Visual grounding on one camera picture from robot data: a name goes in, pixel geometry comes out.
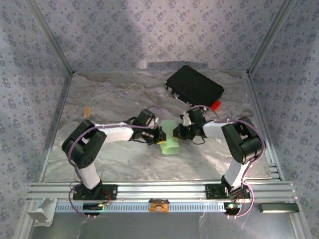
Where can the aluminium side rail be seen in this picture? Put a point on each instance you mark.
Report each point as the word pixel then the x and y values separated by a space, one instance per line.
pixel 264 124
pixel 56 124

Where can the small orange tag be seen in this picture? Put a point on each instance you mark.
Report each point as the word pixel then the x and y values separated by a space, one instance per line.
pixel 86 112

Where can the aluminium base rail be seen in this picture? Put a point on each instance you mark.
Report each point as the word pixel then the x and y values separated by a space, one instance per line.
pixel 162 190

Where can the black bar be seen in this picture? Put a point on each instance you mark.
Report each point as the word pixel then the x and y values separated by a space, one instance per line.
pixel 278 207

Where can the aluminium frame post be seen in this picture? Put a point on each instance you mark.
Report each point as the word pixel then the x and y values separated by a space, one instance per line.
pixel 271 37
pixel 49 37

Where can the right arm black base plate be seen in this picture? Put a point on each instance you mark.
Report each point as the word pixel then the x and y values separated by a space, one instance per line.
pixel 214 191

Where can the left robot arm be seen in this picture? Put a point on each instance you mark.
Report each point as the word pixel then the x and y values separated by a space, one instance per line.
pixel 84 149

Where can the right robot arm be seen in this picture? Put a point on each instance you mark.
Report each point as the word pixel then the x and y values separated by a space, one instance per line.
pixel 244 144

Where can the red block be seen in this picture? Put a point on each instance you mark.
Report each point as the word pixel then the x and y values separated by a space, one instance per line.
pixel 216 105

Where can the orange cartoon figure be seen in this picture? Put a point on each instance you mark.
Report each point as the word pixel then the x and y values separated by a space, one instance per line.
pixel 159 206

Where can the green paper sheet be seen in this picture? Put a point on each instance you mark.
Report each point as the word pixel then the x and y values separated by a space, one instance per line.
pixel 170 147

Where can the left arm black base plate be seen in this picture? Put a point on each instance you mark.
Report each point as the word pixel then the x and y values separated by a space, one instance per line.
pixel 109 193

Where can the black hard case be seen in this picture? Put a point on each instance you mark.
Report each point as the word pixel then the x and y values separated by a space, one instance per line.
pixel 194 85

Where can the white plastic bracket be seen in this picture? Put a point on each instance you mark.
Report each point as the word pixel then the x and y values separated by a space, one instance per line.
pixel 42 211

